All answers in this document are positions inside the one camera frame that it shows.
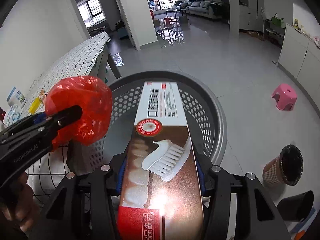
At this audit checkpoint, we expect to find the red toothpaste box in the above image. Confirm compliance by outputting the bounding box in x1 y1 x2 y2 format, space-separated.
117 81 205 240

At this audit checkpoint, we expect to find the red plastic bag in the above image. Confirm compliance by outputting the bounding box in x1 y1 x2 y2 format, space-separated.
45 76 112 149

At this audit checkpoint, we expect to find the pink snack wrapper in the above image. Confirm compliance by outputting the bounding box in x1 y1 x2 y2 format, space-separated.
39 89 47 105

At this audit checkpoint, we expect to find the grey perforated trash basket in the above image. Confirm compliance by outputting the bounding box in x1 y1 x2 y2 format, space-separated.
66 70 228 177

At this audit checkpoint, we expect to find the left hand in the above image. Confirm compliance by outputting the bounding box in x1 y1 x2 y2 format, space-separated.
1 172 40 233

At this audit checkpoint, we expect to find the white tissue pack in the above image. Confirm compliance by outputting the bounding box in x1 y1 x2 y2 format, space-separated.
3 104 22 127

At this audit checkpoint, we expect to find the red thermos bottle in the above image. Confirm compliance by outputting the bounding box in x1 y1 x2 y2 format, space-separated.
0 107 6 122

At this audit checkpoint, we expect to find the white jar blue lid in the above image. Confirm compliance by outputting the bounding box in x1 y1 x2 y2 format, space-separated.
7 87 26 108

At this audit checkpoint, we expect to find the white checkered tablecloth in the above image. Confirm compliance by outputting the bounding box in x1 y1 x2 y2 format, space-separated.
22 31 112 205

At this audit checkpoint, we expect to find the brown woven waste bin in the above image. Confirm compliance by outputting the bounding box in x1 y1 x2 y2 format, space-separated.
263 144 303 187

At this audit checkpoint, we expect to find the pink plastic stool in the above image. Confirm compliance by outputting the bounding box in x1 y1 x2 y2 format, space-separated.
271 83 297 111

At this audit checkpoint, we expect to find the white cabinet counter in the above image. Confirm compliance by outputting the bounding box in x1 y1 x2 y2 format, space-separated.
277 24 319 114

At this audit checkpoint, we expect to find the green bag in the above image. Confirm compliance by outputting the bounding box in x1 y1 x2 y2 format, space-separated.
271 13 285 28

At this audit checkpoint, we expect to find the grey sofa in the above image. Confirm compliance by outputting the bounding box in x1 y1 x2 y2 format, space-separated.
175 0 227 19

